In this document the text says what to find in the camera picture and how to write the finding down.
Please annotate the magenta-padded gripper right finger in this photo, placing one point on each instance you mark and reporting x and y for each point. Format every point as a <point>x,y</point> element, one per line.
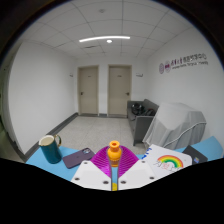
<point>138,175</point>

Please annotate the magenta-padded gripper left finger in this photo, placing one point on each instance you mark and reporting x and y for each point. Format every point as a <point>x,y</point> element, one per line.
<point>91,175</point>

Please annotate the orange charger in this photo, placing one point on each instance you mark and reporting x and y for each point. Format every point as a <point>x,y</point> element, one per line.
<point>114,151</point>

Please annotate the purple smartphone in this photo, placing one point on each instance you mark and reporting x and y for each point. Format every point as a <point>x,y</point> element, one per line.
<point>78,158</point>

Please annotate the white rainbow-print mouse pad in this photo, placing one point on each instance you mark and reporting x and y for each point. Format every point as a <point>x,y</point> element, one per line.
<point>168,163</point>

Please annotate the dark grey notebook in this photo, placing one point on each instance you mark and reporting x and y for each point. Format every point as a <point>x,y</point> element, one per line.
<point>195,155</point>

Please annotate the grey fabric-covered object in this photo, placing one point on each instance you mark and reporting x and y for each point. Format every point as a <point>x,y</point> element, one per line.
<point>176,125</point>

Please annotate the black bag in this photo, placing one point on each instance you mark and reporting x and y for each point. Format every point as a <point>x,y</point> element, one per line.
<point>140,110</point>

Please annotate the beige door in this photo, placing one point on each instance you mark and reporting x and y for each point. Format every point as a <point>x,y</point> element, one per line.
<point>119,90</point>
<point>88,90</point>

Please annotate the round ceiling light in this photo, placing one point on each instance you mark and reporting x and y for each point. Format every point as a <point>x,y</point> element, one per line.
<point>109,41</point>

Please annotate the long ceiling light strip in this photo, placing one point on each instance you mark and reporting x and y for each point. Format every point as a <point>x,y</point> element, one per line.
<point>104,38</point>

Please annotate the small wall door sign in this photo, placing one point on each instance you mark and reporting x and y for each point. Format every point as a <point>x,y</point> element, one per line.
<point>139,75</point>

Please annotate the wall lettering sign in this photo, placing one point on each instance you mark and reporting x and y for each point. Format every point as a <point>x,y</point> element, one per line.
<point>183,65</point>

